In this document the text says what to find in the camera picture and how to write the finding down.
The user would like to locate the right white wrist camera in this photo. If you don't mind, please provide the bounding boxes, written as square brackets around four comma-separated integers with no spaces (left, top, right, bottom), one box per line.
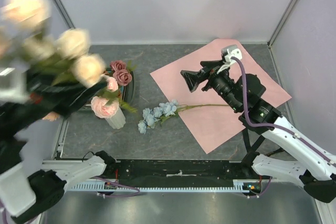
[217,45,243,74]

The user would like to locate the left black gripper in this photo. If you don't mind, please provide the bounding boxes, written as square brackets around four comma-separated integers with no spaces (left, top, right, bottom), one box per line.
[0,59,113,132]

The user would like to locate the blue hydrangea stem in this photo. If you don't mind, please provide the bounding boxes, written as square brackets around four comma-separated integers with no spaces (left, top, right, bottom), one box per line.
[137,99,228,134]

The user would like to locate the small peach rose sprig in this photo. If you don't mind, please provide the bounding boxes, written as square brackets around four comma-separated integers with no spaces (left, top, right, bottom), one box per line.
[41,76,139,122]

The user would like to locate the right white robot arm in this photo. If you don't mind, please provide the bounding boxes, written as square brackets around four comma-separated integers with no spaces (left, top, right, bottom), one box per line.
[180,58,335,203]

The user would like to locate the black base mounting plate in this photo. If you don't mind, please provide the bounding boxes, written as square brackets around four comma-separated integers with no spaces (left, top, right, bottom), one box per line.
[101,159,268,180]

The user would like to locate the purple pink wrapping paper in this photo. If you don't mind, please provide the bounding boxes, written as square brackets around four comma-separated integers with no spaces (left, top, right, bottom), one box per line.
[151,39,291,154]

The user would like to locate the peach flower stem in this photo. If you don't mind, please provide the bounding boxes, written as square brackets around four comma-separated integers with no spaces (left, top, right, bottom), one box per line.
[1,0,106,88]

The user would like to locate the dusty pink rose stem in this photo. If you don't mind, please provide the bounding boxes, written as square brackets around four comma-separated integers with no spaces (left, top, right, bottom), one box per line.
[110,60,136,86]

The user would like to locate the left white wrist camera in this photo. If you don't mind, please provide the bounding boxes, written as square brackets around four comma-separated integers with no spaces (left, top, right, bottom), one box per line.
[1,61,29,104]

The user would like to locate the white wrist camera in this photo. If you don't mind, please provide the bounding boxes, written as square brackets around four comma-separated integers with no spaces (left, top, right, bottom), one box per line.
[217,45,243,74]
[1,61,29,104]

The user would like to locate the white ribbed ceramic vase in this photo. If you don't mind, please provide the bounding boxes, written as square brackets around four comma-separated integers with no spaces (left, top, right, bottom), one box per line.
[105,108,126,130]

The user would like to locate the light blue cable duct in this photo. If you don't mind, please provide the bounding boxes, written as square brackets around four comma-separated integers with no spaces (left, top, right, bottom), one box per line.
[68,179,263,193]

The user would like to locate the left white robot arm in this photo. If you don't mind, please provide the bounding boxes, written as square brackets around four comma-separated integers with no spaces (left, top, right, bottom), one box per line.
[1,71,115,223]

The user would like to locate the dark green plastic tray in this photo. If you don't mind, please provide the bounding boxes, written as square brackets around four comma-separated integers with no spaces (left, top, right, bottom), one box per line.
[81,69,137,111]

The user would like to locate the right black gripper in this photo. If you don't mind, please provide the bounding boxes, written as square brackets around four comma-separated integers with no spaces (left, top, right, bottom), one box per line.
[181,59,242,112]

